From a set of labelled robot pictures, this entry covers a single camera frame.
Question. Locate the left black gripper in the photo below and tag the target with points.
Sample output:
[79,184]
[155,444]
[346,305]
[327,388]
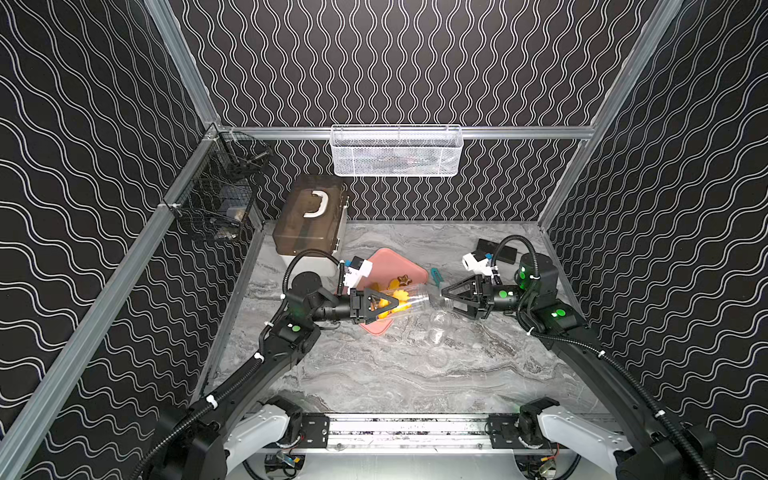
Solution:
[355,306]

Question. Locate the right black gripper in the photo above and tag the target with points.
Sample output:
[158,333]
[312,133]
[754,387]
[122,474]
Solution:
[480,290]

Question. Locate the clear jar brown cookies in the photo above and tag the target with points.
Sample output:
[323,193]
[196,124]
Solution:
[439,325]

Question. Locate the clear jar orange cookies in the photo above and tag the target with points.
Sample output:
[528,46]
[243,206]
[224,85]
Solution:
[412,300]

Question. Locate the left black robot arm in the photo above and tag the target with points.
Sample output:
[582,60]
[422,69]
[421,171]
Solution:
[224,428]

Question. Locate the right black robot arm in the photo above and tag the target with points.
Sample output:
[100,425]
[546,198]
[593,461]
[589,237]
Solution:
[511,278]

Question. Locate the teal utility knife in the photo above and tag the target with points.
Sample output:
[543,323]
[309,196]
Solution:
[436,276]

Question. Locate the pink plastic tray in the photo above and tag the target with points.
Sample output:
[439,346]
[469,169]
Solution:
[388,272]

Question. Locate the black battery pack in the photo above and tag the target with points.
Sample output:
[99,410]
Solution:
[485,249]

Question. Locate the brown lid storage box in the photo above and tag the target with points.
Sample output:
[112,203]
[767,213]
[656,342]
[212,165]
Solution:
[314,216]

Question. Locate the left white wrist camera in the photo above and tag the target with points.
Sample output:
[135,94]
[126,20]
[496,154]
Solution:
[355,270]

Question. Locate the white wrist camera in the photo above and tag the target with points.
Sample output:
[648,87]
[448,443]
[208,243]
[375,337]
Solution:
[355,270]
[478,263]

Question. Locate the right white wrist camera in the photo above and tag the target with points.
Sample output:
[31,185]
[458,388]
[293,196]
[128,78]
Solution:
[478,263]

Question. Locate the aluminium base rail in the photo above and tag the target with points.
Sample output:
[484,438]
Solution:
[434,433]

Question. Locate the white wire basket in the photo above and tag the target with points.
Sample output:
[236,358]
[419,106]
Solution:
[396,150]

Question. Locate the black wire basket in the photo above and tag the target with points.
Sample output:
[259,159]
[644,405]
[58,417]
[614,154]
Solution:
[218,205]

